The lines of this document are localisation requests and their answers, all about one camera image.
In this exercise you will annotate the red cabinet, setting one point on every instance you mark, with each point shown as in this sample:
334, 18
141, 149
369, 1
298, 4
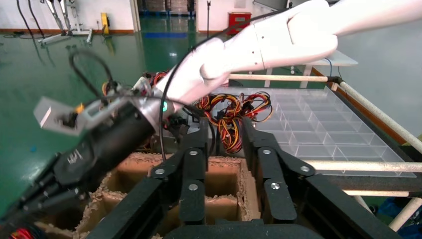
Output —
237, 19

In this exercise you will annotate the black thin pole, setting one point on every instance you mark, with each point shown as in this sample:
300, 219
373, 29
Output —
208, 16

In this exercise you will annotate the blue floor mat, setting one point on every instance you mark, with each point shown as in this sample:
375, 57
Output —
165, 35

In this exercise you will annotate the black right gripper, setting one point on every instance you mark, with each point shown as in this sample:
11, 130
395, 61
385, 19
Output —
105, 145

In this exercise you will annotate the blue plastic bag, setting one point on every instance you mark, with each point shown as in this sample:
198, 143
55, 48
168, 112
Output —
395, 211

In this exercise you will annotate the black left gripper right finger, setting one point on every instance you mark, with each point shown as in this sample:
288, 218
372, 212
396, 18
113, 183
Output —
277, 191

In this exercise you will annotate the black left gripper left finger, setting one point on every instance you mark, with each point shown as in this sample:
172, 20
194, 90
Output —
191, 184

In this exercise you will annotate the clear plastic compartment tray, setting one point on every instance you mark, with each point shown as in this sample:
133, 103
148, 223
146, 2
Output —
329, 125

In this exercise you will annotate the brown cardboard divider box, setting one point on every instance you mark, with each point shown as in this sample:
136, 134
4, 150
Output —
224, 178

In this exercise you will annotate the white metal stand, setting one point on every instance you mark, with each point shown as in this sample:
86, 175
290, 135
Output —
56, 37

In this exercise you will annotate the yellow post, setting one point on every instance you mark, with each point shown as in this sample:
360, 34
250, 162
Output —
105, 21

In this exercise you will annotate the white table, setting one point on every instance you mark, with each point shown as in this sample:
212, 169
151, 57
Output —
344, 59

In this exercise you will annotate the small blue floor scrap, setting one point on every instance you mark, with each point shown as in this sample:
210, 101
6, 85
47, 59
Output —
33, 149

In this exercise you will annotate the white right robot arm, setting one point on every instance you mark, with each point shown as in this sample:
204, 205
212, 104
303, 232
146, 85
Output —
280, 43

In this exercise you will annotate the white pipe rack frame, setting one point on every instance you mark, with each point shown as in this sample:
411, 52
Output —
280, 78

